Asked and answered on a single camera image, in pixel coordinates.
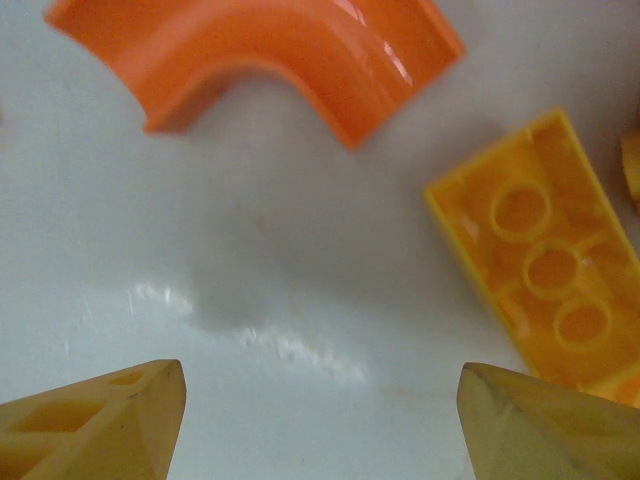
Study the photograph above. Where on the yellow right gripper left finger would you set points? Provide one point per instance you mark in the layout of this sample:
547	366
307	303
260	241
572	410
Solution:
90	435

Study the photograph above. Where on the orange curved lego piece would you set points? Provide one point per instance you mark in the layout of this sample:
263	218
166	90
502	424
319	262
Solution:
300	50

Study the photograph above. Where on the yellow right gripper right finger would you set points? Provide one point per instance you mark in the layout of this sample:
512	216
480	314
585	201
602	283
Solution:
550	435

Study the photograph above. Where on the yellow-orange flat lego brick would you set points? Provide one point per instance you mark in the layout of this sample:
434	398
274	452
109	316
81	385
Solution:
550	260

